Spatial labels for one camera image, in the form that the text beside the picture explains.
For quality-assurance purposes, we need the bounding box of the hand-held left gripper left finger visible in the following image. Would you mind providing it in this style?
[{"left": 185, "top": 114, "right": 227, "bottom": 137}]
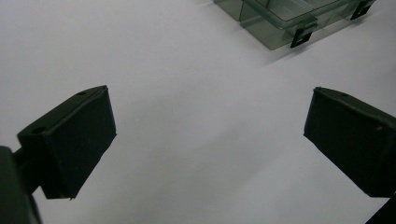
[{"left": 16, "top": 85, "right": 118, "bottom": 201}]

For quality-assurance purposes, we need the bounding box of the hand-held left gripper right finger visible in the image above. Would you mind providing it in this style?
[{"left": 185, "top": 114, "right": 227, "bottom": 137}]
[{"left": 303, "top": 86, "right": 396, "bottom": 199}]

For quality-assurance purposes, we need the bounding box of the clear compartment storage box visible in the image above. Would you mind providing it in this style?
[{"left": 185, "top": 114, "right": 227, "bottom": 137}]
[{"left": 212, "top": 0, "right": 376, "bottom": 51}]

